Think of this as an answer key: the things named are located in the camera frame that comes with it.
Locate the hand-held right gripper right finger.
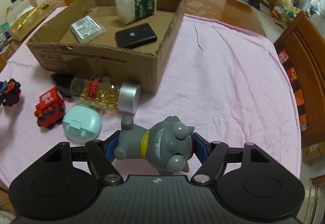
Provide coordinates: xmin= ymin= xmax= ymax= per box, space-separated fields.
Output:
xmin=191 ymin=133 xmax=272 ymax=185

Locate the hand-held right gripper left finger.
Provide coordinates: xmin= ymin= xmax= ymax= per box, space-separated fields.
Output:
xmin=42 ymin=131 xmax=122 ymax=185

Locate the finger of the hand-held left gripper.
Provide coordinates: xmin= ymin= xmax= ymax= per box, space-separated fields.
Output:
xmin=0 ymin=81 xmax=21 ymax=108

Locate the grey cat figurine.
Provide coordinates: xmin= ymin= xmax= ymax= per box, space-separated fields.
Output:
xmin=114 ymin=115 xmax=195 ymax=174

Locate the cardboard box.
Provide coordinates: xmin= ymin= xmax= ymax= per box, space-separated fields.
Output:
xmin=27 ymin=0 xmax=188 ymax=94
xmin=302 ymin=143 xmax=325 ymax=163

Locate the clear labelled case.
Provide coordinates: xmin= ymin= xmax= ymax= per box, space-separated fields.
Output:
xmin=70 ymin=14 xmax=106 ymax=43

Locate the black remote control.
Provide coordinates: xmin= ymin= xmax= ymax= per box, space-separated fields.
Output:
xmin=115 ymin=23 xmax=157 ymax=49

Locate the white plastic container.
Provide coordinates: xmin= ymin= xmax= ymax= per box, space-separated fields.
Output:
xmin=115 ymin=0 xmax=158 ymax=24

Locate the mint green round case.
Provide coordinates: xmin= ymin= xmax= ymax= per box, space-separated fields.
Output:
xmin=62 ymin=105 xmax=102 ymax=143

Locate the red toy train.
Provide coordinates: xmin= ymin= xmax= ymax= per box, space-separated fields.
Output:
xmin=34 ymin=87 xmax=66 ymax=128

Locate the clear bottle of gold capsules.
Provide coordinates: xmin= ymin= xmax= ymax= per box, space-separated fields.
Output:
xmin=70 ymin=73 xmax=142 ymax=114

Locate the pink cloth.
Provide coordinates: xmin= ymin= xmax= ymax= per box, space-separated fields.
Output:
xmin=0 ymin=6 xmax=302 ymax=189

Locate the gold tissue box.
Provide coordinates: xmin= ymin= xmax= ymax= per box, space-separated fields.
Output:
xmin=9 ymin=2 xmax=66 ymax=42

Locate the red printed box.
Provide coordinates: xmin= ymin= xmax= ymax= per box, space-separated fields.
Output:
xmin=278 ymin=51 xmax=309 ymax=125

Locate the cardboard box on floor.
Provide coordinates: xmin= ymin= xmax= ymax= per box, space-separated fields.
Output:
xmin=302 ymin=143 xmax=325 ymax=163

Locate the wooden chair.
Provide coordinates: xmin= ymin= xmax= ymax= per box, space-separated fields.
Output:
xmin=273 ymin=11 xmax=325 ymax=149

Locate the yellow plastic bag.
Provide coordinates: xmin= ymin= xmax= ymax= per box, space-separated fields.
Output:
xmin=275 ymin=0 xmax=292 ymax=11

